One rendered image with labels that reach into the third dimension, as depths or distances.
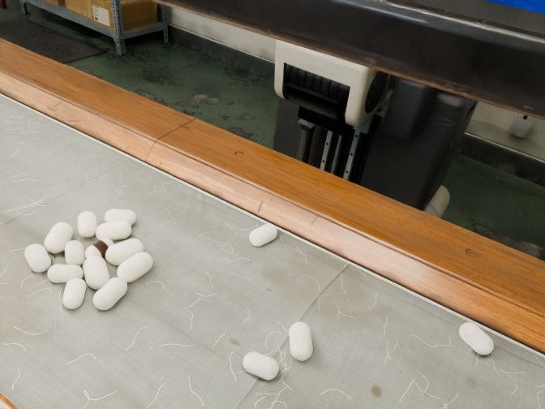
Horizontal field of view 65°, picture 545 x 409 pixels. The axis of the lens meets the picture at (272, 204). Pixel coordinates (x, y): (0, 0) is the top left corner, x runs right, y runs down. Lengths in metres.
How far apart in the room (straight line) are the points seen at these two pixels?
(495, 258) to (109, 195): 0.46
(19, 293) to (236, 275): 0.20
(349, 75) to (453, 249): 0.49
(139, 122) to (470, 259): 0.47
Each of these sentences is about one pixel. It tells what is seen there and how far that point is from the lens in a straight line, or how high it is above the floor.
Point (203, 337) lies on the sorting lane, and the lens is 0.41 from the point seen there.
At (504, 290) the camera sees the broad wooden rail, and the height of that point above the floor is 0.76.
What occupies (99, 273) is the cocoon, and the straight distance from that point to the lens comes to 0.44.
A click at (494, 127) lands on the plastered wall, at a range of 2.40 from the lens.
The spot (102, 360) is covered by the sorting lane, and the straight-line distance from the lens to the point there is 0.41.
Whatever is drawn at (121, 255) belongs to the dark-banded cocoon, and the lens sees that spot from 0.46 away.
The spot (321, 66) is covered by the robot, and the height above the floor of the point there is 0.77.
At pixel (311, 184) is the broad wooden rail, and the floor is 0.76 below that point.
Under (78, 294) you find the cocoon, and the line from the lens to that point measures 0.43.
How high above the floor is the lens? 1.08
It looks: 38 degrees down
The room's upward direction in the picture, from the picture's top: 8 degrees clockwise
